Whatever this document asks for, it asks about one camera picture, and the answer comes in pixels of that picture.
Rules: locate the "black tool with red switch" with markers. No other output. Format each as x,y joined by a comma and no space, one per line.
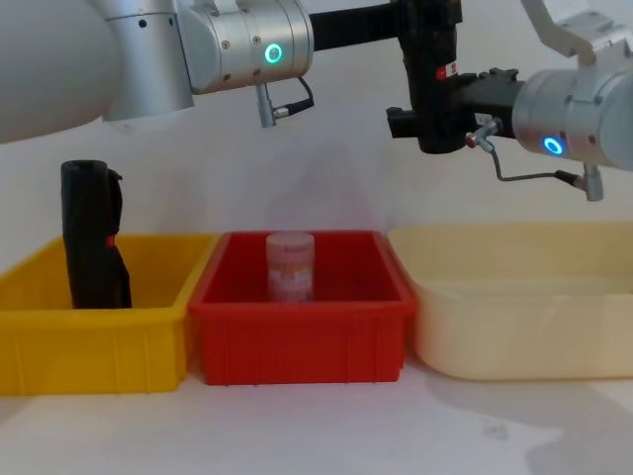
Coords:
91,247

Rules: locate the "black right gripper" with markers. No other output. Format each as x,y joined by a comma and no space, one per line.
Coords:
489,99

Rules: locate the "white table cloth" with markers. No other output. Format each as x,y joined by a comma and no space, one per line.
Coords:
297,435

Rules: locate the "cream plastic bin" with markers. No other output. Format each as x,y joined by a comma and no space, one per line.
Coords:
519,331

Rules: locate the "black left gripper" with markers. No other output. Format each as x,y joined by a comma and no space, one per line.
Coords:
353,28

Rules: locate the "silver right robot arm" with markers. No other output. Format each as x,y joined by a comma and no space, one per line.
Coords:
578,114

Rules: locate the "red plastic bin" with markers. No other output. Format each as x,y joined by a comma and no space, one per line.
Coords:
297,341

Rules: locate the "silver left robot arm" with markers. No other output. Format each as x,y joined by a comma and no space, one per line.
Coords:
148,54

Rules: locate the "pink printed can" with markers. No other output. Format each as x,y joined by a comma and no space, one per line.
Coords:
291,267

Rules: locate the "yellow plastic bin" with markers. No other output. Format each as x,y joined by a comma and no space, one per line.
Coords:
99,341

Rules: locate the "black cylinder with red label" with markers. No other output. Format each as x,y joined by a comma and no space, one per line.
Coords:
431,89

